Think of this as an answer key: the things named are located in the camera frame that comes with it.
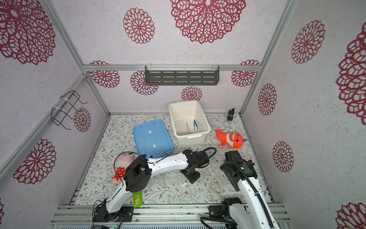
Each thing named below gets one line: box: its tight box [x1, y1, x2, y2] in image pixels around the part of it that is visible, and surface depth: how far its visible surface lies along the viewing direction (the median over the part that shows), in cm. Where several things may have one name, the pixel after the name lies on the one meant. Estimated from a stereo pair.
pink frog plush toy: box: [111, 152, 139, 186], surface depth 86 cm
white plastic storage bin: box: [168, 99, 212, 148], surface depth 109 cm
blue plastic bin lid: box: [132, 119, 174, 159], surface depth 107 cm
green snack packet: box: [132, 190, 143, 209], surface depth 79 cm
